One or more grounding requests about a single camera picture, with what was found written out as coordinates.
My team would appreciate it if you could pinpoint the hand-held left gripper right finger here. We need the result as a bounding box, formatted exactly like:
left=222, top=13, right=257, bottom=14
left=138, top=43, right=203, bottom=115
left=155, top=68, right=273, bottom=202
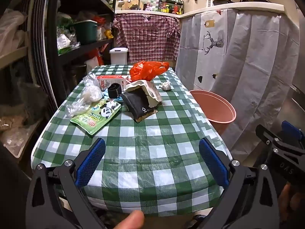
left=198, top=137, right=279, bottom=229

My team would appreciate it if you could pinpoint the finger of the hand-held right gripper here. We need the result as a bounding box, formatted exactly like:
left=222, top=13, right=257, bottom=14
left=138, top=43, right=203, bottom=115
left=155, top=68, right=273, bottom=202
left=276, top=120, right=305, bottom=148
left=255, top=124, right=305, bottom=164

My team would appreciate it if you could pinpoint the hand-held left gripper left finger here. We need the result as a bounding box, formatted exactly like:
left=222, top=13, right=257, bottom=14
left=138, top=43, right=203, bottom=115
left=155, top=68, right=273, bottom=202
left=26, top=138, right=106, bottom=229

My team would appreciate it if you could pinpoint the green panda packet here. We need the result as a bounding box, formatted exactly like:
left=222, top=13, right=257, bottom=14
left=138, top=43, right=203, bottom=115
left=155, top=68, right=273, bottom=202
left=70, top=98, right=122, bottom=136

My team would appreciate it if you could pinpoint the pink waste bin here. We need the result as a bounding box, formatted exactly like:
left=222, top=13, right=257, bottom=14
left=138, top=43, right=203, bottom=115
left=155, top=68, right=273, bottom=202
left=189, top=90, right=237, bottom=136

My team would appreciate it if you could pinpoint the clear plastic wrapper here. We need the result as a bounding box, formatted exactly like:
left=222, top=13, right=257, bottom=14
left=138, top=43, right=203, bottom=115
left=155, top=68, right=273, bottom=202
left=65, top=100, right=90, bottom=118

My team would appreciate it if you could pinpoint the clear plastic bag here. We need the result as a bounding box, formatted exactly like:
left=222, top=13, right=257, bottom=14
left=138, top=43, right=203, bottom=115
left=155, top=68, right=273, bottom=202
left=82, top=74, right=103, bottom=102

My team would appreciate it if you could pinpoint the black tape roll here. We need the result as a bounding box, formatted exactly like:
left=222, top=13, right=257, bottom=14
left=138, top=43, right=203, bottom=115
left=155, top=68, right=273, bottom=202
left=107, top=83, right=123, bottom=100

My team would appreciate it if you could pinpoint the red white carton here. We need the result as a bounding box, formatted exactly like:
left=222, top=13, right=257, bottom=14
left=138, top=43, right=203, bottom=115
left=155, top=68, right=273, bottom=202
left=95, top=75, right=129, bottom=91

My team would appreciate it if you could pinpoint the beige paper bag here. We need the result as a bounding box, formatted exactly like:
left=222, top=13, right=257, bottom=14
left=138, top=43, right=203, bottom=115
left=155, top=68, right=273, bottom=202
left=125, top=79, right=163, bottom=109

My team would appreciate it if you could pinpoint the orange plastic bag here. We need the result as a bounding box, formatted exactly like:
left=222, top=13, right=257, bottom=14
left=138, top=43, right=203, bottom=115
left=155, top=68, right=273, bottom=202
left=129, top=61, right=170, bottom=82

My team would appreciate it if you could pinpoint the person's right hand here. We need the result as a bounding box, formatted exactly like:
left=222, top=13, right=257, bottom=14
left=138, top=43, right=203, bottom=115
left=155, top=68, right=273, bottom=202
left=278, top=182, right=296, bottom=223

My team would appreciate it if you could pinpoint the person's left hand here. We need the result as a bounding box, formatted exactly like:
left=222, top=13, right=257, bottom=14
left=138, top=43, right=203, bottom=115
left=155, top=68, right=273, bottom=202
left=110, top=210, right=145, bottom=229

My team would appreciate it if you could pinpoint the stainless steel refrigerator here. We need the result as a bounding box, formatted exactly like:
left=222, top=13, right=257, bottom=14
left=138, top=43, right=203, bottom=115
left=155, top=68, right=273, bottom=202
left=278, top=3, right=305, bottom=134

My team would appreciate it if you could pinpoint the green checked tablecloth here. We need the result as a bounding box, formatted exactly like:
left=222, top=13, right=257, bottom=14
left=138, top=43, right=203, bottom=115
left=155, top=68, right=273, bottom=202
left=31, top=64, right=233, bottom=217

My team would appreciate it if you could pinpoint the plain grey curtain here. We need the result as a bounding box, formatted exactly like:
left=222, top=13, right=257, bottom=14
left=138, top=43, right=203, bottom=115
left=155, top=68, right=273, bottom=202
left=211, top=8, right=301, bottom=156

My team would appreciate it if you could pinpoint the deer print grey curtain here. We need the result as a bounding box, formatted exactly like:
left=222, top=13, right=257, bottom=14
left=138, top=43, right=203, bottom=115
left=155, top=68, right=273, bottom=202
left=175, top=9, right=236, bottom=91

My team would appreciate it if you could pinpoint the orange printed sack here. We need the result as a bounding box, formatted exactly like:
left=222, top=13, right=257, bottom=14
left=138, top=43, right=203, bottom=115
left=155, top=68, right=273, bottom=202
left=94, top=49, right=104, bottom=65

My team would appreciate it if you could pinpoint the white pedal bin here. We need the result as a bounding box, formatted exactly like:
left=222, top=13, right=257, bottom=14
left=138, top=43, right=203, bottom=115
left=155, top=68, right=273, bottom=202
left=109, top=48, right=129, bottom=65

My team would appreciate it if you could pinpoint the black shelf rack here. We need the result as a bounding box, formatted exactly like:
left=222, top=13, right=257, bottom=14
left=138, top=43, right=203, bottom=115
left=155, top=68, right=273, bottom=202
left=31, top=0, right=119, bottom=115

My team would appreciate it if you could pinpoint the dark striped panel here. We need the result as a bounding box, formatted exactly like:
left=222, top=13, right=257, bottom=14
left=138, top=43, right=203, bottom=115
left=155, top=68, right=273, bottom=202
left=27, top=0, right=60, bottom=110

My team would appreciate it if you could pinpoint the heap of green white packets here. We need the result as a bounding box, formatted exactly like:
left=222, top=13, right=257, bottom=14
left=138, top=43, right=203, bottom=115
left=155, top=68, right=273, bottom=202
left=57, top=26, right=80, bottom=54

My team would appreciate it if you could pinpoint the white kitchen counter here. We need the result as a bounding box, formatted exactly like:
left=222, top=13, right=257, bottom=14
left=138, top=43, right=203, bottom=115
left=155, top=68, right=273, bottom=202
left=116, top=2, right=285, bottom=18

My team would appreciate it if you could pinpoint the green storage box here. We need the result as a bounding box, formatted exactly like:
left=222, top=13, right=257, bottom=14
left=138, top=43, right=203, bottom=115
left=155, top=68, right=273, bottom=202
left=74, top=20, right=98, bottom=44

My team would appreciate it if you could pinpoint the red plaid shirt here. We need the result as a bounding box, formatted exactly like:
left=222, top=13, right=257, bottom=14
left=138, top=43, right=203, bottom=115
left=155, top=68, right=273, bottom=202
left=112, top=14, right=181, bottom=64

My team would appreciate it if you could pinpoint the white plastic bag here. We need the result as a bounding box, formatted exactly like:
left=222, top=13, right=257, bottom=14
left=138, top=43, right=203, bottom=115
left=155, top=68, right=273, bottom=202
left=0, top=8, right=26, bottom=51

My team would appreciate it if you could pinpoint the black spice rack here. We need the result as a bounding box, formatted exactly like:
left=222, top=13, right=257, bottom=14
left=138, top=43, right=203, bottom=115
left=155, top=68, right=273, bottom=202
left=158, top=0, right=185, bottom=15

